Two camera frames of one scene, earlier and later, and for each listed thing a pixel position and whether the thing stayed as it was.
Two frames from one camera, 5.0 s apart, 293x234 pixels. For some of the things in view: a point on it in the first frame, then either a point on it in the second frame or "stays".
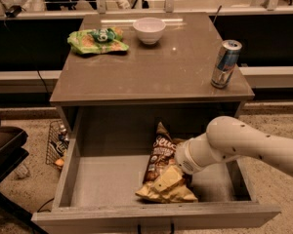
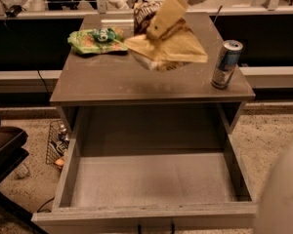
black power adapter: x=13 y=12 stays
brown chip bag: x=163 y=155 → x=176 y=50
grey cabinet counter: x=168 y=82 stays
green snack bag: x=101 y=40 stays
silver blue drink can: x=227 y=63 stays
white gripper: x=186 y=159 → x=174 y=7
